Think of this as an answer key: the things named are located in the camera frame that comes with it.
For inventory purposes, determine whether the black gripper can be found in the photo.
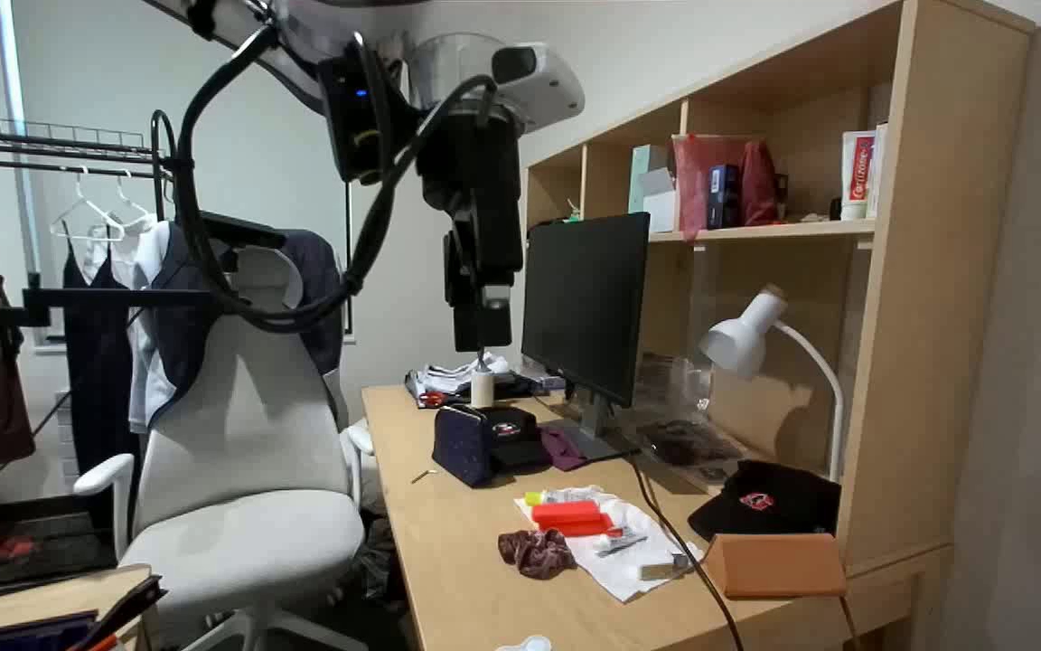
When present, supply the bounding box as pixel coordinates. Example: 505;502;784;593
416;107;527;354

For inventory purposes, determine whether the small white bottle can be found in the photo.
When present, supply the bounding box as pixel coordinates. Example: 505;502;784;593
466;365;498;412

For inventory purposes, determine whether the white red clothes pile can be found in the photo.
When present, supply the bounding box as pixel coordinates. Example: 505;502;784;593
404;359;569;408

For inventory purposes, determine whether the black computer monitor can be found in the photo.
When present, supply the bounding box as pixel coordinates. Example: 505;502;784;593
516;209;652;466

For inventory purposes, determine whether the black cloth with badge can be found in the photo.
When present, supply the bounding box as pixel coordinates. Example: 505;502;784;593
477;407;554;479

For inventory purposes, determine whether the navy toiletry bag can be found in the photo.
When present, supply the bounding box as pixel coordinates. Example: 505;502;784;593
431;407;498;488

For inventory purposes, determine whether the purple cloth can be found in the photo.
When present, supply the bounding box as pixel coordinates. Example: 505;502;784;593
537;421;595;473

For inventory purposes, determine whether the navy jacket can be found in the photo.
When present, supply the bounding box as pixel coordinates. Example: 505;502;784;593
138;221;346;394

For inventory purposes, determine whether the teal box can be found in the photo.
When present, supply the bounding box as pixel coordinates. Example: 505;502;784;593
625;143;657;219

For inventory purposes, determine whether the plain white box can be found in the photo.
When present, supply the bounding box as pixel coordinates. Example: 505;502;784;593
640;168;684;234

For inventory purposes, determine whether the red plastic case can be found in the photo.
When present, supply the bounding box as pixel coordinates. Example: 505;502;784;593
527;498;620;539

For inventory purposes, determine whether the purple velvet scrunchie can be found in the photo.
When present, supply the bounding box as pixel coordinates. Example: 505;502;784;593
493;530;578;583

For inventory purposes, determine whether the dark patterned pouch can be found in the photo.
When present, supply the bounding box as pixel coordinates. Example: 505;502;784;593
631;412;749;485

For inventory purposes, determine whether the white desk lamp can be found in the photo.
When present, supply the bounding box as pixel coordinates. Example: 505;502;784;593
698;287;849;485

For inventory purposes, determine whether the dark blue box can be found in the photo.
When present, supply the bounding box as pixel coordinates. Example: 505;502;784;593
704;160;749;231

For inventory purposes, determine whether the red bag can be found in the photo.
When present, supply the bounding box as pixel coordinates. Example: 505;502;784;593
671;130;787;234

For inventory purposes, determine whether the white office chair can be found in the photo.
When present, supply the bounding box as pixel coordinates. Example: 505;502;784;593
69;247;380;651

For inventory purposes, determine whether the white paper towel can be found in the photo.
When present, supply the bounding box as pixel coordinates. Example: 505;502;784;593
516;485;708;608

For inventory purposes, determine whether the black cap red logo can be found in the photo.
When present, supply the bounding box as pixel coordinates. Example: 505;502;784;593
685;459;840;542

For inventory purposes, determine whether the white hanging shirt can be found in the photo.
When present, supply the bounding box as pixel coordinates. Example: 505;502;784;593
107;214;181;438

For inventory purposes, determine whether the brown cardboard box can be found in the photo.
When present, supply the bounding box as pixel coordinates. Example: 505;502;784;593
704;532;849;606

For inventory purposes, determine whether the black hanging dress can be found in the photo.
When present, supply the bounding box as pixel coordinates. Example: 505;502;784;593
60;227;138;473

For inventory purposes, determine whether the white box red print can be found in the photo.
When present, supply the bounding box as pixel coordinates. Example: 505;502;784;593
839;122;892;225

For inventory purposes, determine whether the wooden shelf unit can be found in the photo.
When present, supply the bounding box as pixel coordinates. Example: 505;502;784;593
516;0;1041;608

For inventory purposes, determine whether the dark floor mat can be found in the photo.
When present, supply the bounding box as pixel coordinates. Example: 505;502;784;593
0;488;116;608

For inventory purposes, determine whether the metal clothes rack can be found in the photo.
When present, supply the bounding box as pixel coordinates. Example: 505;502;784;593
0;110;169;186

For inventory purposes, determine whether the wooden board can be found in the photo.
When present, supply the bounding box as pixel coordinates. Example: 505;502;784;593
0;560;169;651

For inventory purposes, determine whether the red floor item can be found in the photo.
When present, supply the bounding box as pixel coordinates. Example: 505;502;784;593
0;530;42;567

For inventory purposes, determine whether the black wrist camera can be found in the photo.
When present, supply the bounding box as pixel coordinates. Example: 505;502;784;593
315;34;401;190

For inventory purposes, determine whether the black power cable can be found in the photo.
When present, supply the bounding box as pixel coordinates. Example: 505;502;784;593
627;459;749;651

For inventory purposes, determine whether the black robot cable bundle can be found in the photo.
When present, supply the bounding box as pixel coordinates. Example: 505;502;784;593
169;16;498;338

